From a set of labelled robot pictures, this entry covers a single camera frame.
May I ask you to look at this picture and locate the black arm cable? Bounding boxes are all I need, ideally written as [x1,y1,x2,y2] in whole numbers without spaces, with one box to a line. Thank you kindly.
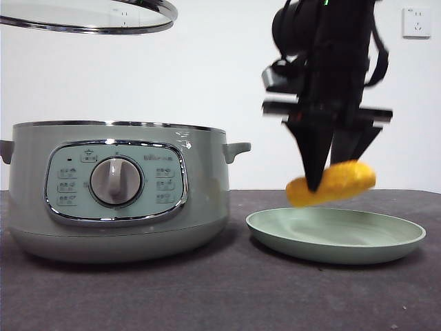
[364,29,391,89]

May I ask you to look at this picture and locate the yellow corn cob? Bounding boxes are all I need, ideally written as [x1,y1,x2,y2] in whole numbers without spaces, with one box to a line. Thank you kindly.
[285,160,378,208]

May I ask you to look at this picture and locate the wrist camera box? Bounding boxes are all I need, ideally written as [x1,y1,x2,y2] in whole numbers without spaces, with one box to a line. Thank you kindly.
[260,66,304,94]

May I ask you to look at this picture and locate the white wall socket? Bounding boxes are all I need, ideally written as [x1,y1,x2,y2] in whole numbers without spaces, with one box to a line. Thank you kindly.
[402,7,432,39]
[110,7,145,29]

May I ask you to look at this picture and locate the pale green electric steamer pot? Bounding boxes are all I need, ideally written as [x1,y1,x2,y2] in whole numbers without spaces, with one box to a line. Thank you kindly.
[0,120,252,265]

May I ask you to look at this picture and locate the pale green round plate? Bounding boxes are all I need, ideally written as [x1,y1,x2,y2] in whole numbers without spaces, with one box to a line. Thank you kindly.
[245,206,427,265]

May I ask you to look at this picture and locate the glass lid with round knob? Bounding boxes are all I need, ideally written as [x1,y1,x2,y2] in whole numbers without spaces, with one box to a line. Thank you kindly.
[0,0,178,35]

